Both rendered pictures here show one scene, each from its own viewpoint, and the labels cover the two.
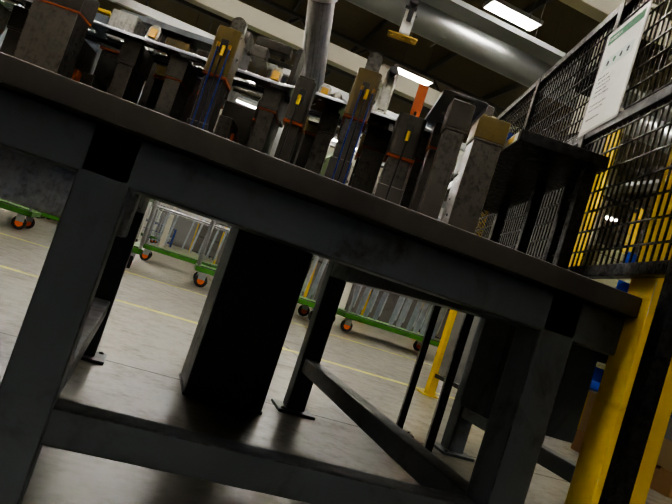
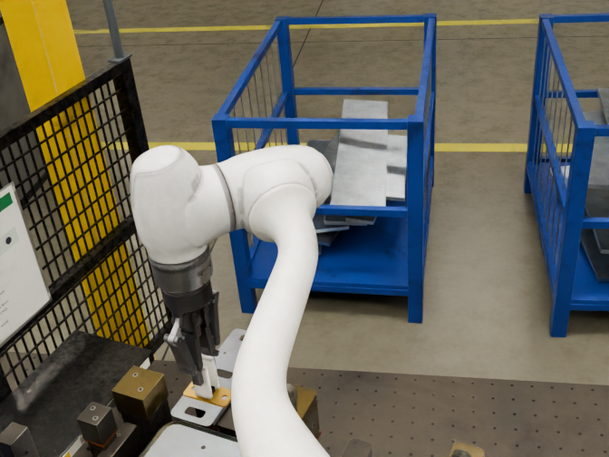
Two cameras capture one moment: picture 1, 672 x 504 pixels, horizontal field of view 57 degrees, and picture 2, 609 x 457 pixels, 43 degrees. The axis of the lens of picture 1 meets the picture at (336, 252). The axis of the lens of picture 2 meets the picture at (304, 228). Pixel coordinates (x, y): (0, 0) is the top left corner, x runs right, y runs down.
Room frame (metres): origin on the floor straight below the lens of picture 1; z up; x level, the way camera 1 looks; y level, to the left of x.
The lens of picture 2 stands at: (2.39, 0.62, 2.18)
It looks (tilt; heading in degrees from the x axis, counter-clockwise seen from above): 33 degrees down; 208
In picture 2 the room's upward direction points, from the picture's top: 5 degrees counter-clockwise
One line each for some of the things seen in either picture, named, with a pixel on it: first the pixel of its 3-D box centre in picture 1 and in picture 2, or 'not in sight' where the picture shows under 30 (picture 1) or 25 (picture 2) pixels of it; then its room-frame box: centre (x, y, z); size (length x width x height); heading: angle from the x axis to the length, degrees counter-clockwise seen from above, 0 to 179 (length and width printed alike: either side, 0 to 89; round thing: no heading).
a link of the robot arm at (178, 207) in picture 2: not in sight; (178, 199); (1.64, 0.02, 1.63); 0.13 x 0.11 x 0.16; 138
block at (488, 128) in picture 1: (470, 189); (153, 440); (1.53, -0.27, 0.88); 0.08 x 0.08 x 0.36; 1
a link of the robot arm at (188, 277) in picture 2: not in sight; (181, 263); (1.65, 0.01, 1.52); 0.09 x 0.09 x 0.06
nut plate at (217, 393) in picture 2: (402, 36); (208, 391); (1.65, 0.01, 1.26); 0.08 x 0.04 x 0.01; 91
